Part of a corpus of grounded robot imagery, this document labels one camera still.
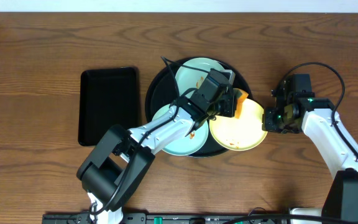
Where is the orange sponge with green scourer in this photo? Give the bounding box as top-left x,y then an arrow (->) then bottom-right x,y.
234,88 -> 249,119

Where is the yellow plate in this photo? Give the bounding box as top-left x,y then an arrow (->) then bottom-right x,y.
209,99 -> 267,151

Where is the light green plate top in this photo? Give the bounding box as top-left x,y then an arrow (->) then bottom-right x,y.
175,57 -> 225,95

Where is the light green plate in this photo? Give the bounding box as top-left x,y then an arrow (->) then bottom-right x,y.
152,108 -> 209,156
175,57 -> 225,95

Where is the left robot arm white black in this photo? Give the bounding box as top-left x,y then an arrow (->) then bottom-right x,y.
76,90 -> 237,223

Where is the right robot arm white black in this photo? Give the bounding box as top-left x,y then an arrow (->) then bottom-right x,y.
262,92 -> 358,223

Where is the black round tray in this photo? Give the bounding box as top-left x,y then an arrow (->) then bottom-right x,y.
145,60 -> 254,157

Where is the black rectangular tray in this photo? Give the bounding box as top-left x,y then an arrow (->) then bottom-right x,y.
78,67 -> 141,146

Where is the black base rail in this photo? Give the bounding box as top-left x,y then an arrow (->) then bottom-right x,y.
41,212 -> 291,224

